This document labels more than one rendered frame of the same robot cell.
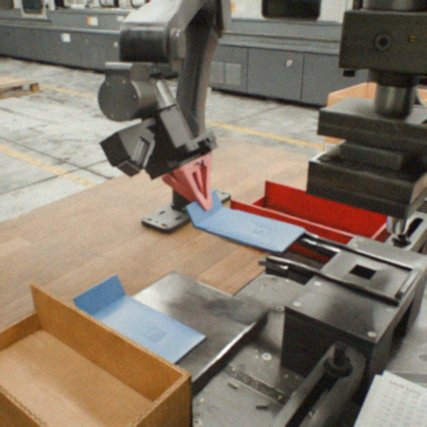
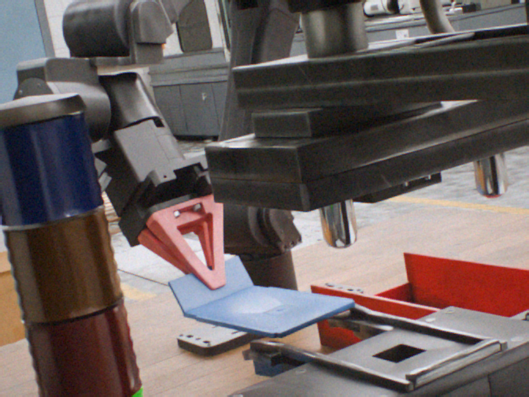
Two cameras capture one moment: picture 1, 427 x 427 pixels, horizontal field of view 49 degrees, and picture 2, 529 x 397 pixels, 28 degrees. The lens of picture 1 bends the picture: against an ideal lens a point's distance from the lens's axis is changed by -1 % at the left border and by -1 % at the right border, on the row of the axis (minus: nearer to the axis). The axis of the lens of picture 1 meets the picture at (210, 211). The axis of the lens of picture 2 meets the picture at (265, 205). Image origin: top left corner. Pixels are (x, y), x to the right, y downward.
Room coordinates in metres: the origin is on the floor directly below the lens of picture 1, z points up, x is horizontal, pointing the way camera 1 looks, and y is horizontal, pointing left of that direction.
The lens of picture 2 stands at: (-0.15, -0.35, 1.21)
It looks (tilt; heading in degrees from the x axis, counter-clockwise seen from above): 10 degrees down; 21
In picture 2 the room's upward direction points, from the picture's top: 10 degrees counter-clockwise
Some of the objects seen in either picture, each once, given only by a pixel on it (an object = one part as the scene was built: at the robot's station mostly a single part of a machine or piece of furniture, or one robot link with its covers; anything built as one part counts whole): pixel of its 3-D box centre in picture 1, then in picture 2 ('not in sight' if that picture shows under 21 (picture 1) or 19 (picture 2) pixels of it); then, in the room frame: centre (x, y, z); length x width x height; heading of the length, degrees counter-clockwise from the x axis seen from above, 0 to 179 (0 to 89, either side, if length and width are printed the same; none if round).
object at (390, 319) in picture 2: (365, 260); (434, 343); (0.52, -0.20, 0.98); 0.13 x 0.01 x 0.03; 53
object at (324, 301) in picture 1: (364, 283); (390, 369); (0.46, -0.18, 0.98); 0.20 x 0.10 x 0.01; 143
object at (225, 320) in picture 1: (177, 326); not in sight; (0.47, 0.04, 0.91); 0.17 x 0.16 x 0.02; 143
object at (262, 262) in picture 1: (288, 267); (283, 358); (0.50, -0.10, 0.98); 0.07 x 0.02 x 0.01; 53
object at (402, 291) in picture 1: (405, 290); (456, 377); (0.45, -0.22, 0.98); 0.07 x 0.01 x 0.03; 143
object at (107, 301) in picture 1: (137, 317); not in sight; (0.46, 0.09, 0.93); 0.15 x 0.07 x 0.03; 52
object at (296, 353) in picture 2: (340, 288); (343, 380); (0.46, -0.15, 0.98); 0.13 x 0.01 x 0.03; 53
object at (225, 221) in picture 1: (243, 218); (256, 292); (0.59, -0.05, 1.00); 0.15 x 0.07 x 0.03; 54
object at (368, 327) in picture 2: (316, 243); (369, 324); (0.56, -0.14, 0.98); 0.07 x 0.02 x 0.01; 53
